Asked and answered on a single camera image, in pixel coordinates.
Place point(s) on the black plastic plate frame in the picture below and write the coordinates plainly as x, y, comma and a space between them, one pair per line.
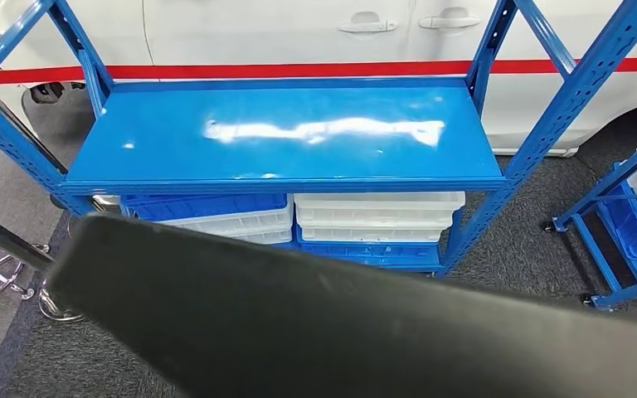
351, 329

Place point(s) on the blue metal shelf rack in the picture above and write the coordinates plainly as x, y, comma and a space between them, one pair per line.
159, 143

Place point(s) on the blue wheeled shelf rack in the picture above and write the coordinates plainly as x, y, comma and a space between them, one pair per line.
596, 254

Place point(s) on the blue plastic bin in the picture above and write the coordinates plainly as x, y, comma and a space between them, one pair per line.
634, 247
373, 254
203, 204

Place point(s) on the white car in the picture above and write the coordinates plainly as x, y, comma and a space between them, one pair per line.
296, 33

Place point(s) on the chrome stool star base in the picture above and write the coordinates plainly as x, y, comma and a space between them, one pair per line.
0, 279

